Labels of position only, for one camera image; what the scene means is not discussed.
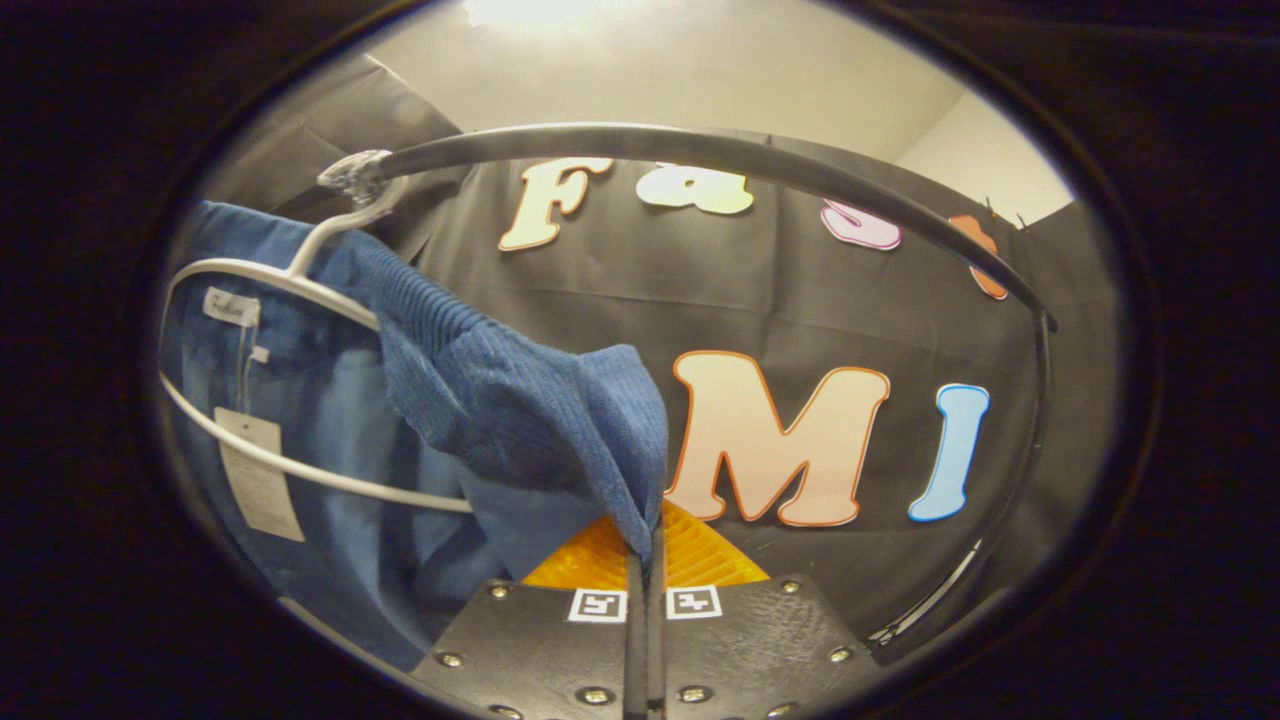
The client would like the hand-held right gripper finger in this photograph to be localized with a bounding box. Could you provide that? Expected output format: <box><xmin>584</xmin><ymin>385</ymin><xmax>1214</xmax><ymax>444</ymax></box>
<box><xmin>410</xmin><ymin>513</ymin><xmax>649</xmax><ymax>720</ymax></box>
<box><xmin>648</xmin><ymin>500</ymin><xmax>881</xmax><ymax>720</ymax></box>

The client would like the blue corduroy shirt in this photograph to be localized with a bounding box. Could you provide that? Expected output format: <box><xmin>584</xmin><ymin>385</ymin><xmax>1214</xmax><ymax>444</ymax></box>
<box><xmin>160</xmin><ymin>200</ymin><xmax>669</xmax><ymax>673</ymax></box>

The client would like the white plastic hanger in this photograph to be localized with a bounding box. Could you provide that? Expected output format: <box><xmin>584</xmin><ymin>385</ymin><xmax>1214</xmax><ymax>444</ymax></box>
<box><xmin>160</xmin><ymin>150</ymin><xmax>476</xmax><ymax>516</ymax></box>

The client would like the black clothes rack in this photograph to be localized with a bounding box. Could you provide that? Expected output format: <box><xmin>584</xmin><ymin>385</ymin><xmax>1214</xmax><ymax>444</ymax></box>
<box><xmin>320</xmin><ymin>122</ymin><xmax>1059</xmax><ymax>651</ymax></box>

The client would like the black backdrop cloth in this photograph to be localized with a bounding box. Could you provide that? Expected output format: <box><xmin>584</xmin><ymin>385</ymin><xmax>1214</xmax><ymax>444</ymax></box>
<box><xmin>200</xmin><ymin>55</ymin><xmax>1121</xmax><ymax>661</ymax></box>

